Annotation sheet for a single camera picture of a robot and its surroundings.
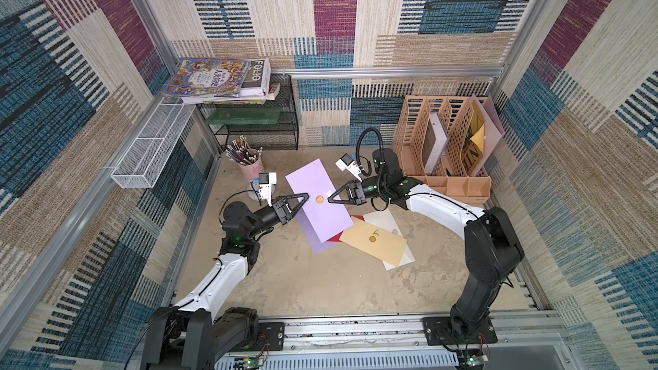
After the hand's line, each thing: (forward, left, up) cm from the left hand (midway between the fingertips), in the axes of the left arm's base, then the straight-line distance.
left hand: (307, 199), depth 72 cm
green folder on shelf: (+40, +25, -1) cm, 47 cm away
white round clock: (-1, +13, +7) cm, 15 cm away
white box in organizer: (+28, -47, -7) cm, 55 cm away
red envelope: (-7, -8, -9) cm, 14 cm away
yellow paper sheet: (+25, -58, -1) cm, 63 cm away
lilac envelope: (-3, -5, -5) cm, 8 cm away
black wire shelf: (+33, +14, -1) cm, 36 cm away
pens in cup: (+28, +27, -9) cm, 40 cm away
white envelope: (+8, -27, -26) cm, 38 cm away
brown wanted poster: (+27, -60, -11) cm, 67 cm away
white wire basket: (+8, +45, +8) cm, 47 cm away
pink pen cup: (+26, +24, -18) cm, 40 cm away
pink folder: (+23, -60, +4) cm, 65 cm away
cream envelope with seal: (0, -21, -26) cm, 34 cm away
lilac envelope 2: (-9, -2, -9) cm, 13 cm away
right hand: (+1, -6, -3) cm, 7 cm away
